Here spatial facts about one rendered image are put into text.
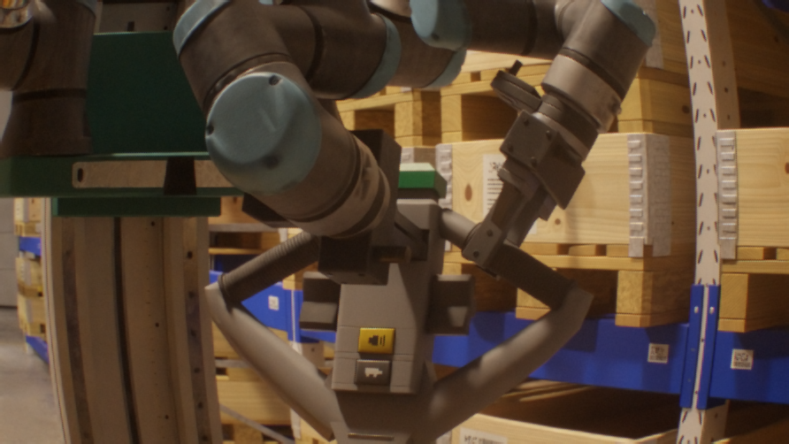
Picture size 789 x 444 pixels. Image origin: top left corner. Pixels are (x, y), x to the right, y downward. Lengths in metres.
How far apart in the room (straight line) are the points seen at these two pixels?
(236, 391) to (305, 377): 4.53
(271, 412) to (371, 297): 4.64
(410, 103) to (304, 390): 1.65
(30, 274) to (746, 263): 8.90
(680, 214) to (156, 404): 0.98
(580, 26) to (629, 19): 0.07
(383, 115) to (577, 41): 1.95
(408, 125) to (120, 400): 1.22
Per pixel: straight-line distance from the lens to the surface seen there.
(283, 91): 1.04
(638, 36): 1.37
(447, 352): 2.96
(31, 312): 10.41
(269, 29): 1.13
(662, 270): 2.19
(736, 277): 1.95
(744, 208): 1.93
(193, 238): 2.07
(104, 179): 1.76
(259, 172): 1.04
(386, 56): 1.23
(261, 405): 5.97
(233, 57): 1.09
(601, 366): 2.41
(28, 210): 10.33
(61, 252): 1.95
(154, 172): 1.80
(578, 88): 1.34
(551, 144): 1.30
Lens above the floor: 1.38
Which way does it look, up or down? level
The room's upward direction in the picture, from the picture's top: straight up
